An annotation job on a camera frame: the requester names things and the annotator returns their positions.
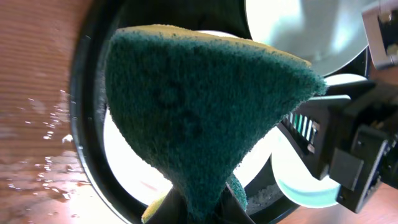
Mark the white plate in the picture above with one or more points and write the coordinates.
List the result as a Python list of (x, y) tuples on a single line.
[(147, 184)]

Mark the green yellow scrub sponge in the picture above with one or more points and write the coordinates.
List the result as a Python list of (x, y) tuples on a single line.
[(192, 105)]

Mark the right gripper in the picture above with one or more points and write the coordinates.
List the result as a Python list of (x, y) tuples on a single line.
[(365, 145)]

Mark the mint green plate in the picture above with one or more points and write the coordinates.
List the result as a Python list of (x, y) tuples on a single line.
[(293, 178), (327, 33)]

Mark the round black tray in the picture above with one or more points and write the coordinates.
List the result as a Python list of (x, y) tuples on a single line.
[(87, 97)]

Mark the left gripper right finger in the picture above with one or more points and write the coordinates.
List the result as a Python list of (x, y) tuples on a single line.
[(229, 211)]

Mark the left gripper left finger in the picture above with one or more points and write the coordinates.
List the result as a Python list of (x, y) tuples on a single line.
[(169, 209)]

